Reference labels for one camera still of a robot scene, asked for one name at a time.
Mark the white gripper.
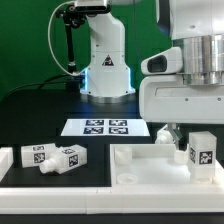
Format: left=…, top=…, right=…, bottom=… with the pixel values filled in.
left=139, top=75, right=224, bottom=150

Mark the white sheet with tags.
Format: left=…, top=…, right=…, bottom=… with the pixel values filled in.
left=61, top=119, right=149, bottom=136

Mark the white L-shaped obstacle fence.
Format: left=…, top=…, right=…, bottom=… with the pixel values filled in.
left=0, top=145, right=224, bottom=215

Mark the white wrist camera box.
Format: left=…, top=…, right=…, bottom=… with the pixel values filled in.
left=141, top=47, right=183, bottom=75

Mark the black camera stand pole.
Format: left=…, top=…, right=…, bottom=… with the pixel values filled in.
left=56, top=4, right=85, bottom=74

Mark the white cable loop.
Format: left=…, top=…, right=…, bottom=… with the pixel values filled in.
left=47, top=0, right=88, bottom=77

